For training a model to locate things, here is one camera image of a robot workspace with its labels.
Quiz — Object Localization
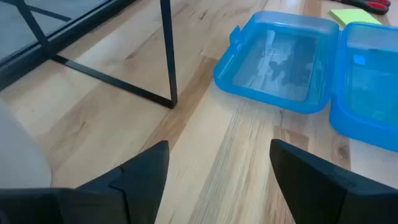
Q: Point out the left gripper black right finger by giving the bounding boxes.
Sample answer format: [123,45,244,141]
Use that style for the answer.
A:
[269,139,398,224]

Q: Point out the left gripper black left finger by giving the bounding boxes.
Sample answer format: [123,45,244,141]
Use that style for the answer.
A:
[0,140,170,224]

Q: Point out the blue translucent plastic pencil case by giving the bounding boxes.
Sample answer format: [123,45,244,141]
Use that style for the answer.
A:
[213,11,398,153]

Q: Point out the red and black scissors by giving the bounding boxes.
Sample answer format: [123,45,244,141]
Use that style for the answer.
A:
[335,0,392,16]

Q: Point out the wooden shelf with black legs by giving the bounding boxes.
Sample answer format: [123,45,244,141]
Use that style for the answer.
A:
[14,0,178,110]

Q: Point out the green sticky note pad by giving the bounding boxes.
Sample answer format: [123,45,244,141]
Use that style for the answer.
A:
[328,8,382,28]

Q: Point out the black aluminium table frame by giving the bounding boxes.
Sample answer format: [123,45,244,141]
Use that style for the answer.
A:
[0,0,137,91]

